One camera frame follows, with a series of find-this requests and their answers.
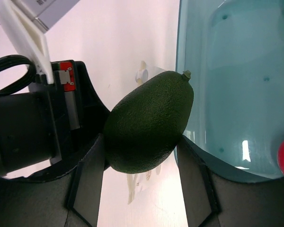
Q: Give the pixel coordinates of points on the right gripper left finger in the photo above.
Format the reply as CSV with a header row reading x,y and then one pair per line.
x,y
66,194

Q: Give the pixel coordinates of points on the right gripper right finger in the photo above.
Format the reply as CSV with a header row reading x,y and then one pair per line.
x,y
217,194

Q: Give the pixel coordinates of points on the dark green avocado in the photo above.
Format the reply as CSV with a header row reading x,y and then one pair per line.
x,y
146,125

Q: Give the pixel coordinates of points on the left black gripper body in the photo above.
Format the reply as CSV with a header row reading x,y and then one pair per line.
x,y
58,123

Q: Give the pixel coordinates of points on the teal plastic tray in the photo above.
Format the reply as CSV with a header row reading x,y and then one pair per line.
x,y
235,52

